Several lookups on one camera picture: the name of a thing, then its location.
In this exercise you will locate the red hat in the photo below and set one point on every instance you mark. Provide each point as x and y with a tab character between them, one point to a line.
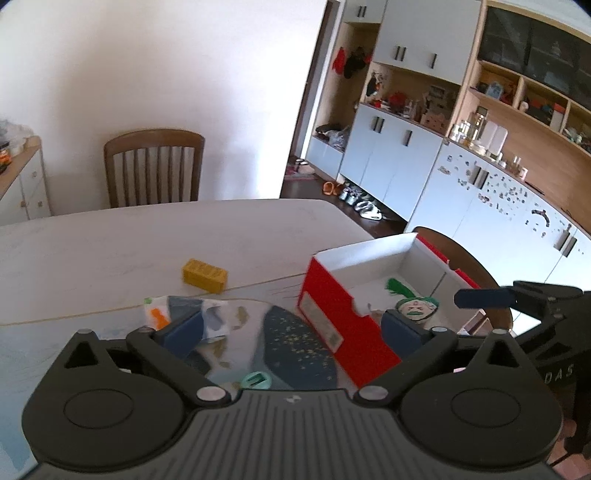
340	60

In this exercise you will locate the white grey printed pouch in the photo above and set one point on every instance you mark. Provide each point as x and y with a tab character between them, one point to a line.
159	314

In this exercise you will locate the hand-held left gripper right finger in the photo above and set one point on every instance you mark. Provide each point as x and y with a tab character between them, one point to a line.
401	333

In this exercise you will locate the cardboard toy house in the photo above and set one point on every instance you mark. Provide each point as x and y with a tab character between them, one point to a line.
435	121

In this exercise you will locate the grey plastic bag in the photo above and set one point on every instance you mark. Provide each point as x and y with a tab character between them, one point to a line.
337	137

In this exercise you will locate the red patterned rug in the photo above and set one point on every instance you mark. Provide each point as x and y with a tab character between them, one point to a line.
298	170

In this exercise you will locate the black hat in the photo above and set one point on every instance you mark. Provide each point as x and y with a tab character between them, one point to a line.
355	64

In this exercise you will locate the blue speckled placemat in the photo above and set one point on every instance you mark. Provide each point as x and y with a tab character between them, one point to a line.
295	350

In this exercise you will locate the red flower decoration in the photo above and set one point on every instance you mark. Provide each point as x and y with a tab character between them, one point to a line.
398	99

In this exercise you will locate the row of shoes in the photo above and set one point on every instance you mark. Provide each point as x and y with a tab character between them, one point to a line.
364	205

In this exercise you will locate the white wooden sideboard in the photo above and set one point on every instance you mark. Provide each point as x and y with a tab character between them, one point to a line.
27	194

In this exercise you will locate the red shoe box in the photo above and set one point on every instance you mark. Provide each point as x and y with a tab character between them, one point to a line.
364	341

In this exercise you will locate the group of glass jars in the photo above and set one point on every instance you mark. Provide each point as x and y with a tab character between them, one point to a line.
468	127

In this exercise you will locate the wooden slat-back chair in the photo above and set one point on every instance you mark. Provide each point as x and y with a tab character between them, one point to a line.
152	138

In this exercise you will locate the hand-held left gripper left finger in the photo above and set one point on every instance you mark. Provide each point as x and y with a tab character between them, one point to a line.
183	332

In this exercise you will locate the clear plastic bag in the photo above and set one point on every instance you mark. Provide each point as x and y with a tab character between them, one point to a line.
16	136

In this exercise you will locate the white wooden wall cabinet unit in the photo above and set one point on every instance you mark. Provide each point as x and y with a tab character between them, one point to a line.
392	152

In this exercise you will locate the yellow small box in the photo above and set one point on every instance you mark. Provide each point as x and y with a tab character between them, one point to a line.
203	275

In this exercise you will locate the orange label jar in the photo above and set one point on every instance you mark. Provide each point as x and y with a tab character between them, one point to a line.
4	159

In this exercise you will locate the wooden round-back chair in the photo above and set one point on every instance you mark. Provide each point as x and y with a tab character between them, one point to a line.
489	281

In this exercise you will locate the green tasselled face doll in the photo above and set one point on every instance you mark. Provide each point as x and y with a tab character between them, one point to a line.
418	308

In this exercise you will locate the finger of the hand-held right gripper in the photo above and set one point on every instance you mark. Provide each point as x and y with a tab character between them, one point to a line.
485	297

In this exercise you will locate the orange slippers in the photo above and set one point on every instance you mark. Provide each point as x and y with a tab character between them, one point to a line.
333	189

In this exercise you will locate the white canister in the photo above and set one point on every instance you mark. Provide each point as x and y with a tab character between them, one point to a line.
494	138

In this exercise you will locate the black hanging plush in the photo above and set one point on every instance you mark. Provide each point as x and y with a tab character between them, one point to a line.
375	85

